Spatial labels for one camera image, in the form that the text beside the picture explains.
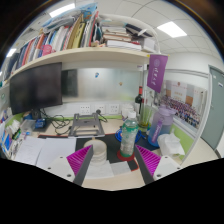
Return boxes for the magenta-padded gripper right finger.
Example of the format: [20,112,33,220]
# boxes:
[133,144,183,186]

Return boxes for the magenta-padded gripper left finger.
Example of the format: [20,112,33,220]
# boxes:
[46,144,95,187]

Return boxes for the green-labelled clear drink bottle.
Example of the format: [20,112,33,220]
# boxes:
[119,110,140,159]

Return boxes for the large purple water jug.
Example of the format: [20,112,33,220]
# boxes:
[147,105,177,148]

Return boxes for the crumpled white tissue pack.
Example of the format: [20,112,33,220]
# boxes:
[157,132,186,158]

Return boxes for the white printed paper sheet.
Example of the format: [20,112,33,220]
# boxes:
[84,159,115,180]

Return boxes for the flat round red coaster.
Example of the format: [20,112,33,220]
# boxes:
[116,149,137,163]

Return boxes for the black desk mat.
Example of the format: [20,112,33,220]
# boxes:
[38,132,162,173]

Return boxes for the glass vase with green stems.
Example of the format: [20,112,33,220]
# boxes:
[138,105,153,133]

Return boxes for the dark wine bottle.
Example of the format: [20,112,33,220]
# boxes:
[134,85,145,116]

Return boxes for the grey door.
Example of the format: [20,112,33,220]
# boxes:
[199,64,224,152]

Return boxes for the black computer monitor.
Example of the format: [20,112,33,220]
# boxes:
[9,62,64,116]

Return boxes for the purple hanging flag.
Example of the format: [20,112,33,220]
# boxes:
[146,53,169,94]

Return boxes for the beige shelf unit with books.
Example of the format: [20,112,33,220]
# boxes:
[0,3,162,85]

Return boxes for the ceiling lights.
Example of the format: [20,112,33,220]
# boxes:
[5,2,189,59]

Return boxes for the coiled blue cable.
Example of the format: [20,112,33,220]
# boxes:
[114,127,148,145]

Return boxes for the white wall socket row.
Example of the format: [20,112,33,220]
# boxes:
[78,103,121,116]

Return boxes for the group photo wall poster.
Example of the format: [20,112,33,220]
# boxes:
[159,79,208,131]

